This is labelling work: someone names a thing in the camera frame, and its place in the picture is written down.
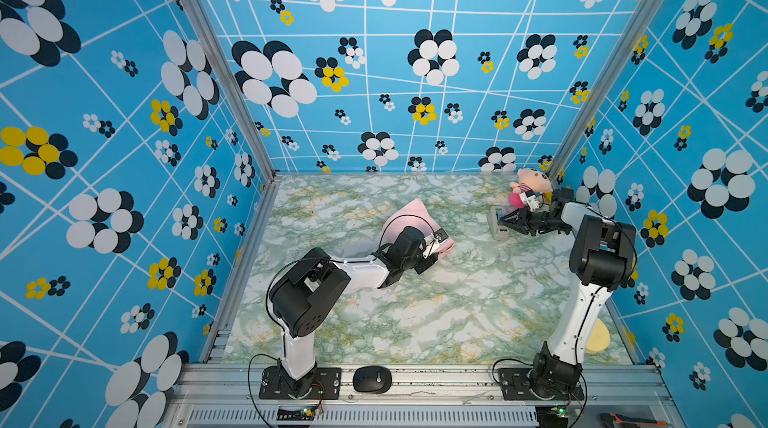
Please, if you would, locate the purple wrapping paper sheet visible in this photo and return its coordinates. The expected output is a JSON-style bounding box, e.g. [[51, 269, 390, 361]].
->
[[383, 199, 455, 260]]

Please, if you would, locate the green circuit board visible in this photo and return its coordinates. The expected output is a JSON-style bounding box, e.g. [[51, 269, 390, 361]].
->
[[536, 406, 581, 427], [276, 406, 323, 422]]

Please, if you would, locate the green circuit board left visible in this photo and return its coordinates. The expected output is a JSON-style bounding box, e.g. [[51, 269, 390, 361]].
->
[[276, 406, 323, 422]]

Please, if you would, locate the green circuit board right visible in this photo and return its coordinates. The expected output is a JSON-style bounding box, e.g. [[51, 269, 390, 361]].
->
[[536, 406, 581, 427]]

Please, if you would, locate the aluminium frame post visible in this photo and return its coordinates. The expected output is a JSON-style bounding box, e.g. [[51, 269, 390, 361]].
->
[[548, 0, 665, 180], [182, 0, 276, 185]]

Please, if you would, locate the pink plush pig toy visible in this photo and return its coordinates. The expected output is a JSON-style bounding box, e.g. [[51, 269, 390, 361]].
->
[[509, 168, 553, 209]]

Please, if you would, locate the black computer mouse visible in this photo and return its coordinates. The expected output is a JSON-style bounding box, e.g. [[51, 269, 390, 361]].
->
[[352, 365, 392, 394]]

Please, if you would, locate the orange black tool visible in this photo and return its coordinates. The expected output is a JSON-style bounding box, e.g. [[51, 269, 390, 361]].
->
[[599, 412, 667, 428]]

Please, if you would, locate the yellow round sponge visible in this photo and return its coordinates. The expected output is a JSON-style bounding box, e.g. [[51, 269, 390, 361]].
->
[[586, 319, 611, 354]]

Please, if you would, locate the aluminium frame post right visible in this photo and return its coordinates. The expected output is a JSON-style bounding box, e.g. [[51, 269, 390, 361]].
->
[[548, 0, 665, 180]]

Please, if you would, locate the aluminium frame post left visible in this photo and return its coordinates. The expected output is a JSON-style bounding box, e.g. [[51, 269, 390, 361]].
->
[[182, 0, 276, 185]]

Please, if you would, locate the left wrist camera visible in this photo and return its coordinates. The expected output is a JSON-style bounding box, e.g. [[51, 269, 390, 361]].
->
[[424, 229, 450, 258]]

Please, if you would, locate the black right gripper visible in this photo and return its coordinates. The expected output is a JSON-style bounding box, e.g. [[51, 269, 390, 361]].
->
[[500, 208, 569, 237]]

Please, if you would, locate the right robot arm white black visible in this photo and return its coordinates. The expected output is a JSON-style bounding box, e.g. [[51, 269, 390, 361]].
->
[[491, 188, 637, 399]]

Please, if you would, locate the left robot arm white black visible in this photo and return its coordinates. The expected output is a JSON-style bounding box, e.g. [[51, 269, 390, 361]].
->
[[265, 226, 452, 398]]

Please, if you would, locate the aluminium front rail base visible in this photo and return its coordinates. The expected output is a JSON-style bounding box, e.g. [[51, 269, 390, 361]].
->
[[161, 363, 685, 427]]

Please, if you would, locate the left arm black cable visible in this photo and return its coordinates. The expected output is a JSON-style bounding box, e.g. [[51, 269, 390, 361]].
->
[[245, 213, 442, 428]]

